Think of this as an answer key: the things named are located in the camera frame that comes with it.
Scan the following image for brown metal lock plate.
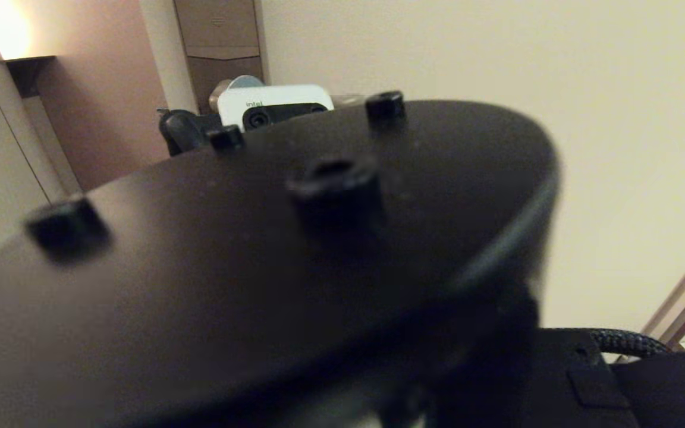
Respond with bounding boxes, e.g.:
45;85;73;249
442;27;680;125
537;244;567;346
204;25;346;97
174;0;270;115

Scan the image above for cream white door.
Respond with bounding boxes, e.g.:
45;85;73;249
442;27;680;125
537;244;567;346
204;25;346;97
139;0;685;357

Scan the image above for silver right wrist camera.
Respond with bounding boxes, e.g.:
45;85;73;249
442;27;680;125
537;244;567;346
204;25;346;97
218;84;335;133

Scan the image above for beige metal door handle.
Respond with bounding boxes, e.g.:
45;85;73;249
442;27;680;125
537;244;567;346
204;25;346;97
209;79;367;115

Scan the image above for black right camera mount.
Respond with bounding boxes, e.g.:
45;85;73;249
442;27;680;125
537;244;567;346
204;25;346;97
158;108;225;157

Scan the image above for glowing wall lamp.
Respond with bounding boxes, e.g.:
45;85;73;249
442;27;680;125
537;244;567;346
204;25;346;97
0;55;56;99

